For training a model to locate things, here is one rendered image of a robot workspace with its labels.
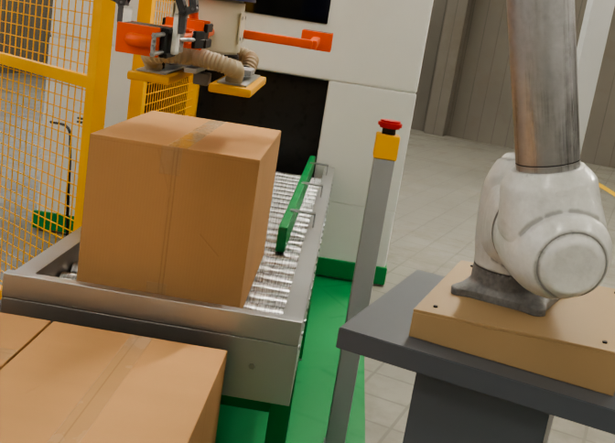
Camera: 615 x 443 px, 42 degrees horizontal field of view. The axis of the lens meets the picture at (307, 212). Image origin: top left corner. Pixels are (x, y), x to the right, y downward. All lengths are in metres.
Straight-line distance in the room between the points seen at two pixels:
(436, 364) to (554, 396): 0.20
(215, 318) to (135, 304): 0.19
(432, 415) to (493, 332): 0.24
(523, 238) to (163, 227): 0.94
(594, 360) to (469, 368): 0.20
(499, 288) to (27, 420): 0.86
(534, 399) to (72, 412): 0.79
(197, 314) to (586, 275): 0.93
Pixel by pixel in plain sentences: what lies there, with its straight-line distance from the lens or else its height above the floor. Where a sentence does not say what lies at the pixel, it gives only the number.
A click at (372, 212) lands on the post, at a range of 2.33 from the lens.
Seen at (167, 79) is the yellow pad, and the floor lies 1.10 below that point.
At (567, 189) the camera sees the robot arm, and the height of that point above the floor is 1.08.
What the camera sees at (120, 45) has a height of 1.18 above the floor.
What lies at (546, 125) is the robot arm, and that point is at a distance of 1.28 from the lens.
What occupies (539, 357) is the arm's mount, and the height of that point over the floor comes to 0.78.
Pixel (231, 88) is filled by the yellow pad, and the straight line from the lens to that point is 1.86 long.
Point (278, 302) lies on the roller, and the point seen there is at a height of 0.54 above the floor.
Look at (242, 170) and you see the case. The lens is 1.85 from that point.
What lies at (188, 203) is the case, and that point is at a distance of 1.88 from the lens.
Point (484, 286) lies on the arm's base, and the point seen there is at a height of 0.84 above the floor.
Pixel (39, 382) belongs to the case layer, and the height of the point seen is 0.54.
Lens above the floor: 1.25
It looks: 13 degrees down
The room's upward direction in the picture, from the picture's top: 9 degrees clockwise
